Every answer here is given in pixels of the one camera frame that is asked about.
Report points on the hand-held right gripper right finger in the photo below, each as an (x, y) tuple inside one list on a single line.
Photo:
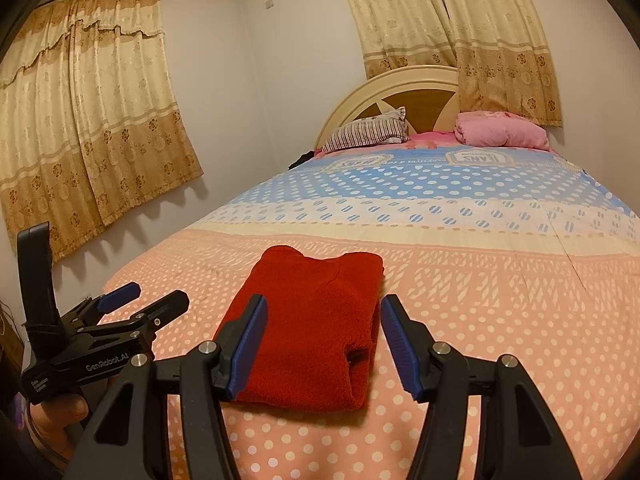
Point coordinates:
[(400, 345)]

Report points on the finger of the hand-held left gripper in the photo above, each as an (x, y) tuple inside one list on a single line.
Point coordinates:
[(117, 296), (165, 307)]

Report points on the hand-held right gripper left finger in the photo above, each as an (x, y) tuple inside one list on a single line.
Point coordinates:
[(247, 345)]

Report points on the red knitted sweater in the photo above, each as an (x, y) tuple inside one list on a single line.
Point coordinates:
[(300, 320)]

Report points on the person's left hand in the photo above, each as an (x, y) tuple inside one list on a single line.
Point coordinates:
[(55, 415)]

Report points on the polka dot bed blanket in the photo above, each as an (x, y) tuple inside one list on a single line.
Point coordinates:
[(475, 285)]

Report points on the beige patterned curtain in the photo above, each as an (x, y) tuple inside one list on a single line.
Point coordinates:
[(500, 50), (100, 135), (400, 20)]

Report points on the dark cloth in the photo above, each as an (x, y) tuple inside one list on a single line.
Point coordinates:
[(302, 159)]

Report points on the pink bed sheet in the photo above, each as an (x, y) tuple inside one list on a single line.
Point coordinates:
[(430, 137)]

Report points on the striped pillow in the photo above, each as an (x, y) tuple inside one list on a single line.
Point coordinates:
[(365, 132)]

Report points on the pink pillow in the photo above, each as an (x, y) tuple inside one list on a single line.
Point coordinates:
[(495, 132)]

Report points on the cream wooden headboard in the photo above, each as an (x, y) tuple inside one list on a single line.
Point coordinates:
[(400, 77)]

